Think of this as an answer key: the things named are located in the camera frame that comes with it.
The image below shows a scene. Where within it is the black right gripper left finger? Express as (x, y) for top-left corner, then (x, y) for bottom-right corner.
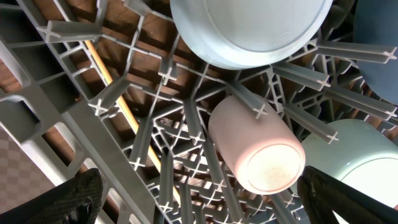
(1, 168), (103, 224)

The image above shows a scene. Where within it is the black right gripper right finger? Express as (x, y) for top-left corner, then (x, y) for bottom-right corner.
(297, 166), (397, 224)

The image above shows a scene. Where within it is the green bowl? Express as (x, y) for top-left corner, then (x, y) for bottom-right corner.
(302, 119), (397, 208)

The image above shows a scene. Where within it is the pink cup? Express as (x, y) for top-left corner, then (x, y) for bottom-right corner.
(208, 95), (305, 195)

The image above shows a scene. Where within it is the wooden chopstick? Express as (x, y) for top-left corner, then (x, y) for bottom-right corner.
(84, 40), (181, 205)

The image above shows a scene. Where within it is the light blue bowl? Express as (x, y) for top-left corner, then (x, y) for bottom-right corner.
(170, 0), (333, 70)

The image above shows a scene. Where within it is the dark blue plate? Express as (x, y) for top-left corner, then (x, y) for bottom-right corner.
(353, 0), (398, 105)

